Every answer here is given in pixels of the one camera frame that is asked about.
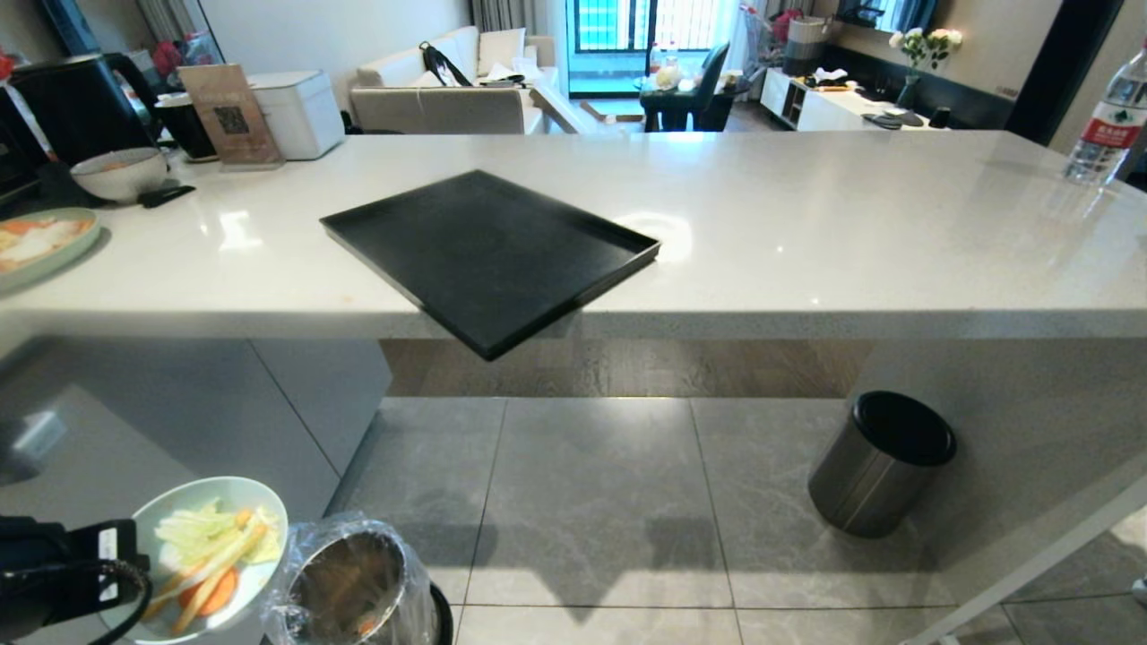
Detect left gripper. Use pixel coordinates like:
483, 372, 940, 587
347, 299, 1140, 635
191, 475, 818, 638
54, 518, 151, 621

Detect pale green plate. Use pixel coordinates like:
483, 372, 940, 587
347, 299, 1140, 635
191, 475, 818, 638
99, 476, 289, 644

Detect vegetable scraps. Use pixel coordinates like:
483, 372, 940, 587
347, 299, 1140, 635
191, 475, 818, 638
142, 500, 282, 637

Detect steel trash bin with liner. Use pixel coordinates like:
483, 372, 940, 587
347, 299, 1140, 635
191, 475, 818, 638
263, 513, 454, 645

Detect black tray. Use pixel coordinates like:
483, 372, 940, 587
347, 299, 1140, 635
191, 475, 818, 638
319, 169, 662, 362

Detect steel bin with black lid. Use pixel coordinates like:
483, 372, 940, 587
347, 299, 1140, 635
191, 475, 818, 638
807, 390, 958, 539

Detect grey cabinet door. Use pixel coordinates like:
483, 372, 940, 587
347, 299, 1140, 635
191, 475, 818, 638
247, 339, 394, 522

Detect green plate with food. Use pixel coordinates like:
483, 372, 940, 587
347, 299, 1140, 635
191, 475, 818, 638
0, 207, 102, 293

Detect white bowl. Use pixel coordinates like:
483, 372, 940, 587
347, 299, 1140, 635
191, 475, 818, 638
70, 147, 169, 204

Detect black kettle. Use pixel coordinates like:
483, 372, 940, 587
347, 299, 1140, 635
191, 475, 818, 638
0, 52, 164, 171

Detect brown sign stand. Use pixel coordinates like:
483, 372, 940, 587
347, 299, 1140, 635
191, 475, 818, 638
177, 63, 285, 171

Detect white box appliance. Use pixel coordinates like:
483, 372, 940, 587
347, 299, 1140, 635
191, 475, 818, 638
246, 70, 347, 162

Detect beige sofa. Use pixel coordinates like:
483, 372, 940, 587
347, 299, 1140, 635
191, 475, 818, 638
349, 26, 558, 135

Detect black bag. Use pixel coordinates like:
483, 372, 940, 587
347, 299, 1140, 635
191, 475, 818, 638
418, 41, 474, 89

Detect dark chair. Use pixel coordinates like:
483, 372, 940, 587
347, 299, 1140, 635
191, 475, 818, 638
638, 42, 732, 133

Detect white low cabinet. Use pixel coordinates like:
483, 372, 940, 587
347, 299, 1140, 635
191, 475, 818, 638
759, 67, 901, 133

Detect grey laundry basket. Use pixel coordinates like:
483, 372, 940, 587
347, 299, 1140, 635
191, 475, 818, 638
782, 15, 832, 77

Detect vase with white flowers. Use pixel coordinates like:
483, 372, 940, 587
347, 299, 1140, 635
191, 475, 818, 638
888, 27, 965, 112

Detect clear water bottle red label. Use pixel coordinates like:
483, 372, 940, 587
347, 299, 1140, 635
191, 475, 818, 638
1064, 39, 1147, 187

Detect black cable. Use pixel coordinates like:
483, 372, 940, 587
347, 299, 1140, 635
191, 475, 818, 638
0, 559, 154, 645

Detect black handle utensil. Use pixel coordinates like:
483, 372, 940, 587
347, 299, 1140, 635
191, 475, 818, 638
138, 184, 197, 210

